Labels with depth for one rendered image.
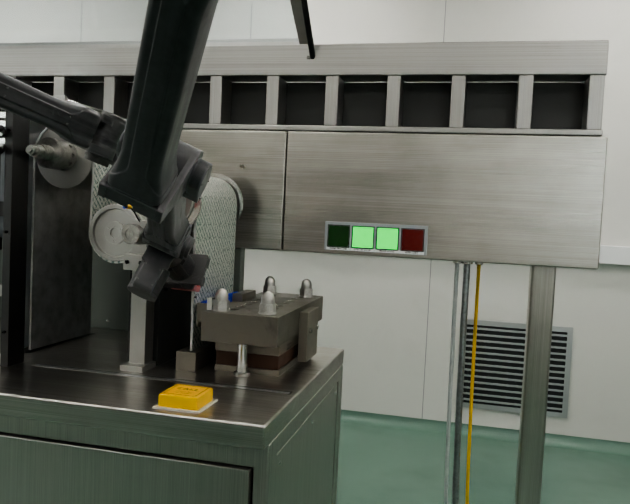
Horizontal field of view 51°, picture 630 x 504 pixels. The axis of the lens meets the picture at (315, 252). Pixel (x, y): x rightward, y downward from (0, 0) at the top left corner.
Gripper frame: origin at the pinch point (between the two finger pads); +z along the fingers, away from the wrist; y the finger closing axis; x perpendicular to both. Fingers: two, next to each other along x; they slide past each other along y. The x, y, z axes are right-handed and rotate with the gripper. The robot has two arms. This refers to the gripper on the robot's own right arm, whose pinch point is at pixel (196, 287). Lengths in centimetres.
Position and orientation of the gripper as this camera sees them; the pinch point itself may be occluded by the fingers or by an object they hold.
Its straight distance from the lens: 140.1
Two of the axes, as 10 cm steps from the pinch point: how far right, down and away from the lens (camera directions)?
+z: 1.8, 4.7, 8.7
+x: 1.6, -8.8, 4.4
